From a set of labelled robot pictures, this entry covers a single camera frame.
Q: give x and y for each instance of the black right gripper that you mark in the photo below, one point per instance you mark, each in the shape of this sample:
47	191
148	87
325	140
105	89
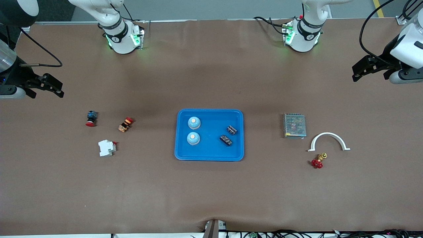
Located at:
14	76

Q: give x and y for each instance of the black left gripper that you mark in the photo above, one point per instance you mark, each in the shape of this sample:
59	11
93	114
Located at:
388	57

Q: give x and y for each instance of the black capacitor block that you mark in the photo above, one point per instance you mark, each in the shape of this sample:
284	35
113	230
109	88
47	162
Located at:
231	130
226	140

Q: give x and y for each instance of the light blue desk bell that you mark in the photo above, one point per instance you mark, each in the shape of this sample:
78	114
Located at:
194	123
193	138

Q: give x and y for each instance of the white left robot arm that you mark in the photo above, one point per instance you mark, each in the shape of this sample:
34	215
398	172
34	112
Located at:
304	39

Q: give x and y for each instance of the red push button blue body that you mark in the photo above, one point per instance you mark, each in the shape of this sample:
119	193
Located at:
91	118

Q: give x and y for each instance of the white arched pipe clamp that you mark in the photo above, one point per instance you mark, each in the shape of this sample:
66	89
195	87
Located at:
327	134

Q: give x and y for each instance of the white circuit breaker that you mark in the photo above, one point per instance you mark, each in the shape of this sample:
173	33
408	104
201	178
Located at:
106	148

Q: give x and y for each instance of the metal mesh power supply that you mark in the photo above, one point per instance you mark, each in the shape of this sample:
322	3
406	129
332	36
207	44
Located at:
294	125

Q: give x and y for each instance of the blue plastic tray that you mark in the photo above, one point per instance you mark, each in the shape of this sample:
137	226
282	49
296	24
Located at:
211	150

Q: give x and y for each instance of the aluminium frame profile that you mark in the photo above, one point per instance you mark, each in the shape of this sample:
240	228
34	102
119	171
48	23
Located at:
401	20

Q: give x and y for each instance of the red orange emergency switch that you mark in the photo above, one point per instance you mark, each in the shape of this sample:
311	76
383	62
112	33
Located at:
125	124

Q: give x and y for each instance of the grey metal mount post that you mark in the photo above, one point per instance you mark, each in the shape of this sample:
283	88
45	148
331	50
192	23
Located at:
213	229

